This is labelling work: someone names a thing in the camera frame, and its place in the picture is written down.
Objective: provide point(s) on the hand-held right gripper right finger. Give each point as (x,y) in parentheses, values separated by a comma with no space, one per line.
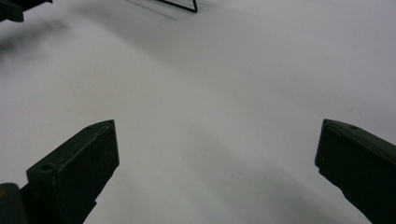
(361,168)

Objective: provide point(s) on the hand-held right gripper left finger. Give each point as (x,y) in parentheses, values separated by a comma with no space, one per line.
(81,168)

